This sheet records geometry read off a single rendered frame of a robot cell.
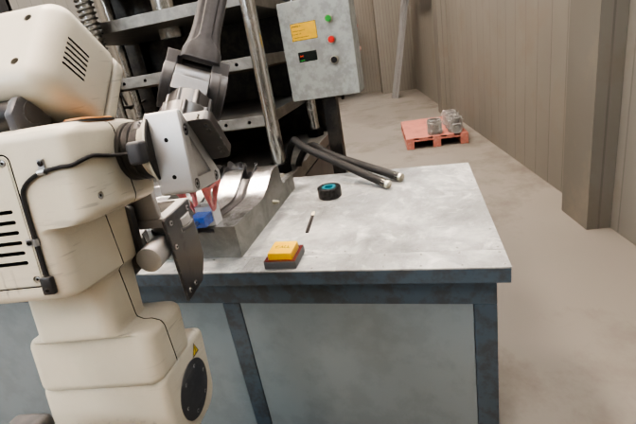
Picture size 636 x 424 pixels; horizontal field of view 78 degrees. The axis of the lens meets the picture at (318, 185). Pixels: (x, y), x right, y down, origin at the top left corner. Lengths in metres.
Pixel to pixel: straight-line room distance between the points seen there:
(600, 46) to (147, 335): 2.41
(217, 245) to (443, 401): 0.71
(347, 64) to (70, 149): 1.32
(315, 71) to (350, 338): 1.10
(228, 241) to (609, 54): 2.17
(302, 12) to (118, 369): 1.41
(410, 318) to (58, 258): 0.75
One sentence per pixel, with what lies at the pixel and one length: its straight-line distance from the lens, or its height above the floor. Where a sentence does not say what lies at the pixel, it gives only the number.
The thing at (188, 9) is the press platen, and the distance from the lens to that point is 1.90.
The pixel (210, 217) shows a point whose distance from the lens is 1.03.
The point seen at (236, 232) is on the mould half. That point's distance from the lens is 1.02.
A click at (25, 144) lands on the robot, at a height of 1.22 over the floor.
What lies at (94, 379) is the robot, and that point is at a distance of 0.79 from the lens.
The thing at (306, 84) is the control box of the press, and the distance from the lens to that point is 1.75.
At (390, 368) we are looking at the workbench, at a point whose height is 0.47.
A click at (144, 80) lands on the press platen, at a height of 1.26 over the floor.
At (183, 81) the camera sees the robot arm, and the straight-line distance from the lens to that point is 0.65.
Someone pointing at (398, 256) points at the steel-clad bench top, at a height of 0.80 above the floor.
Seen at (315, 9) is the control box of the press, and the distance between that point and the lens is 1.73.
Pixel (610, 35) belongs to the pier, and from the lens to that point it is 2.60.
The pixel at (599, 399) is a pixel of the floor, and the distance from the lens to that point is 1.80.
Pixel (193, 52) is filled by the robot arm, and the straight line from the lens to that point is 0.71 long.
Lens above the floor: 1.27
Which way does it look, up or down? 19 degrees down
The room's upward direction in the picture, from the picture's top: 10 degrees counter-clockwise
